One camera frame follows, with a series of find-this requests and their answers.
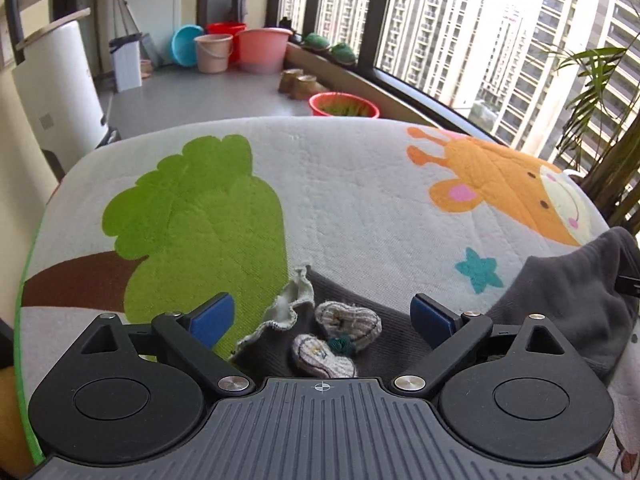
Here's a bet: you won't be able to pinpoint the dark grey garment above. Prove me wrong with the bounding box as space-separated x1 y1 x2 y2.
229 226 640 401

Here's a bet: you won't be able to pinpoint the beige plastic bucket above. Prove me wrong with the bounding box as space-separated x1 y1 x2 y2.
193 33 235 74

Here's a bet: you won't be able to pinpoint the white trash bin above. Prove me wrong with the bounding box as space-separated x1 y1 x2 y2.
108 33 144 92

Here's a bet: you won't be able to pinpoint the pink plastic basin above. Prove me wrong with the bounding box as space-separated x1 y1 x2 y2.
234 27 294 74

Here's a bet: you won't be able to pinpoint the printed giraffe and tree mat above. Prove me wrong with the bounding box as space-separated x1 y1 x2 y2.
15 116 640 467

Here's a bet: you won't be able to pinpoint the red basin with greens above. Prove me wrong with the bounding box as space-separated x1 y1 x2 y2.
308 91 381 119

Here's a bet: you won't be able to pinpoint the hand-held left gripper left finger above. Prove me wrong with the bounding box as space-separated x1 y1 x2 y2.
75 294 256 397

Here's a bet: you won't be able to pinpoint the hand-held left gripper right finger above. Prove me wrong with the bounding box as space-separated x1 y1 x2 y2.
392 294 568 395

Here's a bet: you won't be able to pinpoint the blue plastic basin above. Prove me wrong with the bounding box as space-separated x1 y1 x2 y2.
172 24 206 69

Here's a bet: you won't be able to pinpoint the potted palm plant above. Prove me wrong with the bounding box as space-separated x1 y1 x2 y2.
544 0 640 241

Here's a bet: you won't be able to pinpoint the green slipper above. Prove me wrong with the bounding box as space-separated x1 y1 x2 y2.
301 32 331 54

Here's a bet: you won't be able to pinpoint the red plastic bucket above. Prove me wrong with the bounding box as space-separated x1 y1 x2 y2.
205 21 249 64

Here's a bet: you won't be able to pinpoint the mop with long handle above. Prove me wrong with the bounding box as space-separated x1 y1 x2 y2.
111 0 143 37

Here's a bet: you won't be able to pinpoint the white floor appliance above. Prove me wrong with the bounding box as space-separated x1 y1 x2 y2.
12 19 110 162

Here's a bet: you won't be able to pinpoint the green items on windowsill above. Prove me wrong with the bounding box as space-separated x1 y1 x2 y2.
329 42 359 66

